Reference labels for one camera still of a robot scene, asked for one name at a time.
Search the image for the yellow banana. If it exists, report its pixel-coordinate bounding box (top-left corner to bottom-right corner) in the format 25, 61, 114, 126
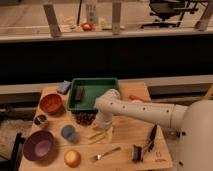
89, 131, 109, 144

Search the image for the red apple in background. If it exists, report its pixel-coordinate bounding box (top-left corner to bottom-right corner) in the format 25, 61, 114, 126
81, 22, 94, 31

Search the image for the red bowl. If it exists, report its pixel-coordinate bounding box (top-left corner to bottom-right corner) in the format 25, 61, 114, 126
39, 94, 63, 114

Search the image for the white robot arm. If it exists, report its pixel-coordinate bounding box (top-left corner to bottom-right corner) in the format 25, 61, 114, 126
94, 89, 213, 171

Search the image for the black office chair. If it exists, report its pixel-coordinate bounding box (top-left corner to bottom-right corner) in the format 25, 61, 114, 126
141, 0, 209, 28

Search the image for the metal spoon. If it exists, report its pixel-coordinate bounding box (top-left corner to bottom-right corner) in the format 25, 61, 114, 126
91, 147, 121, 161

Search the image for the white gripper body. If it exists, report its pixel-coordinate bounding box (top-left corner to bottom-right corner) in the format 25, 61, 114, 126
92, 119, 112, 130

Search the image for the orange carrot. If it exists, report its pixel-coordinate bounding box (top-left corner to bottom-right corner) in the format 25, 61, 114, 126
129, 95, 151, 103

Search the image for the black binder clip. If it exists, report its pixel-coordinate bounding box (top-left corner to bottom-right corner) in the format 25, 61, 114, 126
132, 145, 142, 162

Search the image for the green plastic tray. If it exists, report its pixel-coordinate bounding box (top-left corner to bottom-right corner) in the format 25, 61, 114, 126
67, 78, 119, 114

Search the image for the wooden table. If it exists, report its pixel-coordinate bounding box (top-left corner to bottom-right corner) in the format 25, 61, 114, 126
18, 82, 174, 171

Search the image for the orange fruit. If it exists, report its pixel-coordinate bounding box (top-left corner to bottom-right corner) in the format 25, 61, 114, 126
64, 150, 81, 168

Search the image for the blue sponge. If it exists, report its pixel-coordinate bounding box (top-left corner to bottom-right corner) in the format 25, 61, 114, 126
57, 81, 71, 95

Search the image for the blue cup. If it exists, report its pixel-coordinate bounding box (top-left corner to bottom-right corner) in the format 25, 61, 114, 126
61, 125, 76, 142

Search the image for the dark block in tray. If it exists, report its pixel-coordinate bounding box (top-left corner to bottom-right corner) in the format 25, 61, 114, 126
75, 86, 84, 101

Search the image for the purple bowl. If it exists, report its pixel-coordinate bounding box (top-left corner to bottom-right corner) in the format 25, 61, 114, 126
23, 130, 55, 161

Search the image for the bunch of dark grapes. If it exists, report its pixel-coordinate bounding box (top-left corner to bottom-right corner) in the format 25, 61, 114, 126
75, 113, 95, 126

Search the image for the small dark can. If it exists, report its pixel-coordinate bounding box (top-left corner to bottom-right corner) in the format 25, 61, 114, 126
34, 114, 48, 129

